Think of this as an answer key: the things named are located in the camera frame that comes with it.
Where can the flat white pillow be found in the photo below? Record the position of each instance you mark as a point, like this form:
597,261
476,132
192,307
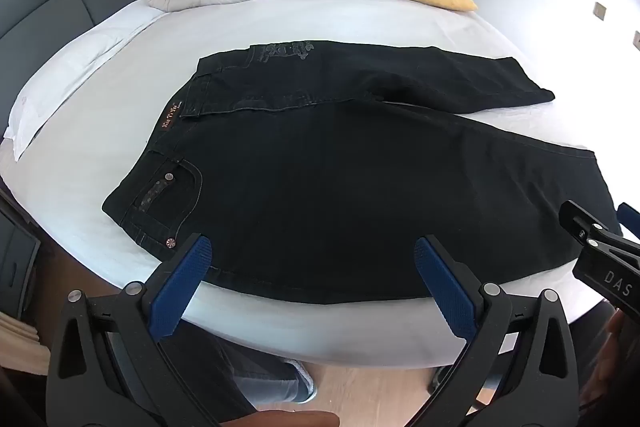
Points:
75,72

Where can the wall switch plate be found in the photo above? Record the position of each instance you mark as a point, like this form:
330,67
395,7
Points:
636,40
599,10

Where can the bed with white sheet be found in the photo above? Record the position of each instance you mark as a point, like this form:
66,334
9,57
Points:
350,22

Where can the dark nightstand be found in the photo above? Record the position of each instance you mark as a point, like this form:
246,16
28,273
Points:
17,262

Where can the black denim pants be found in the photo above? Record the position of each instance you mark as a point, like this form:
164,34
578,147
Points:
325,182

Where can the grey slipper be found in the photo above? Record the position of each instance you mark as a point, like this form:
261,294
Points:
302,382

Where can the person's left hand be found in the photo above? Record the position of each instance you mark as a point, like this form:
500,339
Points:
295,420

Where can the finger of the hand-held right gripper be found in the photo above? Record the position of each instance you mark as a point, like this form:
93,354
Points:
582,222
630,216

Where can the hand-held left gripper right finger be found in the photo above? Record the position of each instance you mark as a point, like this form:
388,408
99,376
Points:
445,287

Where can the dark grey padded headboard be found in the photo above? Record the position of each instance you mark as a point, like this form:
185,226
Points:
45,2

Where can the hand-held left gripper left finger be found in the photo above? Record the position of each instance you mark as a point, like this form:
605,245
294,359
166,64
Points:
180,287

